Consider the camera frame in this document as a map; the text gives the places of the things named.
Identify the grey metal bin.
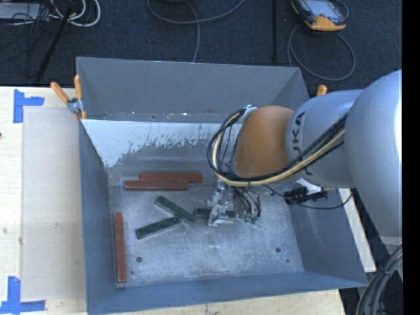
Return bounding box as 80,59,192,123
75,56,369,315

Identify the dark green flat block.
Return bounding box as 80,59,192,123
194,207,238,219
135,215,182,241
154,195,198,224

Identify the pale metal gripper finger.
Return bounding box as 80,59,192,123
207,209,237,228
206,188,225,215

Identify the red-brown flat block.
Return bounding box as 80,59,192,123
123,179,190,192
138,172,204,184
113,211,128,284

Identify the black cylinder on white bracket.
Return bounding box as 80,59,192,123
283,180,335,207

